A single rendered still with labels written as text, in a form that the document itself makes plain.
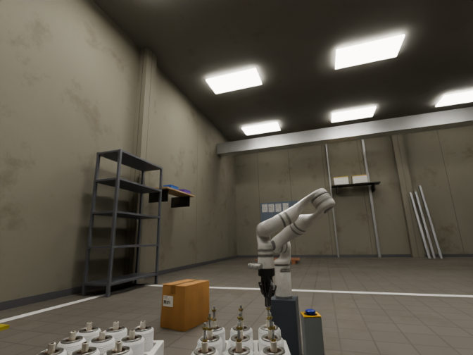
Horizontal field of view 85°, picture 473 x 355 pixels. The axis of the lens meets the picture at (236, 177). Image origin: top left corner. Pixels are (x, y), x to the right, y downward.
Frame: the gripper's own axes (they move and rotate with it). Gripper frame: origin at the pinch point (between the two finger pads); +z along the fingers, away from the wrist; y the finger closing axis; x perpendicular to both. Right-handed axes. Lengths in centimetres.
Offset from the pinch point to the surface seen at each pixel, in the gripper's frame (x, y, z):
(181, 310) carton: 20, 96, 22
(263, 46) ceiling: -164, 274, -398
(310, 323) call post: -11.3, -13.9, 6.5
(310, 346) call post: -10.7, -13.6, 14.5
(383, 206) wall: -701, 492, -118
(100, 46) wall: 121, 296, -332
